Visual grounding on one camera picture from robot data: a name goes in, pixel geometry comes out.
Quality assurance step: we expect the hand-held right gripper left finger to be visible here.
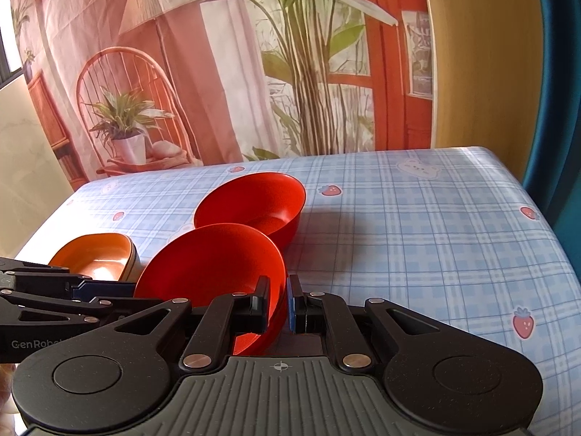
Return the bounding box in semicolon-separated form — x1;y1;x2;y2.
97;275;271;371

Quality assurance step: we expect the red bowl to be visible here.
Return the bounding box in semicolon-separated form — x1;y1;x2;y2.
193;172;307;250
134;222;289;356

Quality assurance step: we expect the yellow wooden panel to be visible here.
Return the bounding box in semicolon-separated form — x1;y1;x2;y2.
420;0;545;152

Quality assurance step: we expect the printed room scene wall tapestry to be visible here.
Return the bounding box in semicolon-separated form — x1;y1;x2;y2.
9;0;437;194

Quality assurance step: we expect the dark window frame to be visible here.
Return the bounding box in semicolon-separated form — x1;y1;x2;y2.
0;23;24;89

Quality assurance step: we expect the plaid strawberry print tablecloth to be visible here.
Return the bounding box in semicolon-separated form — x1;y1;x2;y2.
13;146;581;434

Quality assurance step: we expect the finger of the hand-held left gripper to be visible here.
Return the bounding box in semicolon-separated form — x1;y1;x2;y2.
0;294;166;328
0;257;138;301

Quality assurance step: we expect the blue curtain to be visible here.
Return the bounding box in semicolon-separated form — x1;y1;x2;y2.
522;0;581;282

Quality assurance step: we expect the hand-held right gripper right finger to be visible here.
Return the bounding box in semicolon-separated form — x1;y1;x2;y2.
285;274;437;370

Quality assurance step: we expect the orange bowl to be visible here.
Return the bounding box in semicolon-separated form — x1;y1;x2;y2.
48;233;133;281
119;235;145;283

